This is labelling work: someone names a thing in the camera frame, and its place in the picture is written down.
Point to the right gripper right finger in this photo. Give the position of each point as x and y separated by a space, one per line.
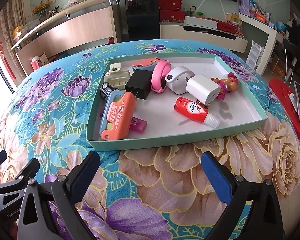
219 176

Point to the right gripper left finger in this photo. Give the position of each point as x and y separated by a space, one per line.
81 176

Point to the red glue tube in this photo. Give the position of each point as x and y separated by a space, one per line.
195 112

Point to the black toy car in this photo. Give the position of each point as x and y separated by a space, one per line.
106 90

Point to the white cube charger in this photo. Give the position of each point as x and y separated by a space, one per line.
203 88

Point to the pink puppy toy figure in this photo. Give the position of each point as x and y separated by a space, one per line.
229 83

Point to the cream plastic plug clip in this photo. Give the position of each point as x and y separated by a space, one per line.
117 77

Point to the black power adapter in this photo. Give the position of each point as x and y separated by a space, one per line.
139 83

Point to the white round device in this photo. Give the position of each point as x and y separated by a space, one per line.
176 79

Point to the black gold patterned lighter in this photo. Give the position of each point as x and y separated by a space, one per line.
202 105

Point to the floral blue tablecloth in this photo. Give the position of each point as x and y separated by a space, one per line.
155 193

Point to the teal white shallow tray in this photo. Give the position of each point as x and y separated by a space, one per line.
239 112

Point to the red round stool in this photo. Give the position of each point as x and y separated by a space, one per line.
282 91

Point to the white tv cabinet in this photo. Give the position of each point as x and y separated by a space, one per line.
178 32

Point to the black chair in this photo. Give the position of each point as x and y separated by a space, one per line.
291 47

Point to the wooden curved counter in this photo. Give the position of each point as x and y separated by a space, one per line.
85 22

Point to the white flat box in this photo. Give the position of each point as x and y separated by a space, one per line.
200 22

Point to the red gift box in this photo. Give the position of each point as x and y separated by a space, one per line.
174 16

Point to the black water dispenser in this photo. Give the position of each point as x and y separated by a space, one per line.
142 19

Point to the red handbag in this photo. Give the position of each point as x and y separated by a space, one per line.
174 5

